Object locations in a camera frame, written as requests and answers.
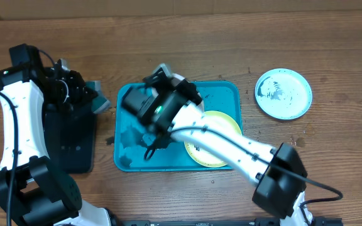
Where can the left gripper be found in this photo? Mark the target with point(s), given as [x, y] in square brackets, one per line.
[83, 94]

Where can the dark green sponge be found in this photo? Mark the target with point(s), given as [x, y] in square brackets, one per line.
[99, 103]

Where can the white plate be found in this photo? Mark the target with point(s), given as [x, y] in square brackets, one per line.
[175, 80]

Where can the yellow-green plate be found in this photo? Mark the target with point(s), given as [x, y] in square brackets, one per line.
[202, 156]

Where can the light blue plate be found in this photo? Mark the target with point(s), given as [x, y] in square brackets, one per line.
[283, 94]

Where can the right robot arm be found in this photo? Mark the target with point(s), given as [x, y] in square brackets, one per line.
[280, 178]

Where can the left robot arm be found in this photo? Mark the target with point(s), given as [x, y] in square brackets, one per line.
[33, 189]

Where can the teal plastic tray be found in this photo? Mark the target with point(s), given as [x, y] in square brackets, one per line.
[131, 139]

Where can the black rectangular water tray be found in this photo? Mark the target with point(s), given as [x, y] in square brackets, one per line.
[70, 138]

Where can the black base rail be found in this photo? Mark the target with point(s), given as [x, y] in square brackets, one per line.
[319, 221]

